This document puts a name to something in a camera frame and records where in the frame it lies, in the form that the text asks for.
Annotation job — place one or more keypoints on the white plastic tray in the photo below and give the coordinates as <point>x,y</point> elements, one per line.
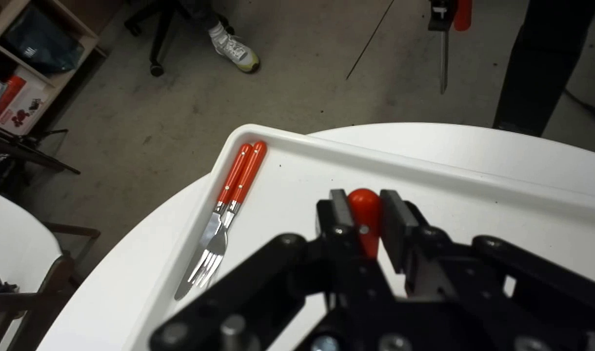
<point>481,295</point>

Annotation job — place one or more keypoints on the seated person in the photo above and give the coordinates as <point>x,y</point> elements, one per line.
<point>224,41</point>

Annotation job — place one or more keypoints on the white round table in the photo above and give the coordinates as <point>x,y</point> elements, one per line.
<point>148,273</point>

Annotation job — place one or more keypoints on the red handled fork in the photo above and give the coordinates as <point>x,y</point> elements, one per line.
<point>220,223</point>

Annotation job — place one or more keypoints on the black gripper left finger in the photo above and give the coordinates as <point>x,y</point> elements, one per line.
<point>341,248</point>

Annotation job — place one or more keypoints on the wooden shelf unit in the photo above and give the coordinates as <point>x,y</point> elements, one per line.
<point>44,45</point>

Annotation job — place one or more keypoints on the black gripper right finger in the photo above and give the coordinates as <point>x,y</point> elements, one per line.
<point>405,236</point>

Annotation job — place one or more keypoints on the wooden chair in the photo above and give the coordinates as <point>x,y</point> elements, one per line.
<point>38,277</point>

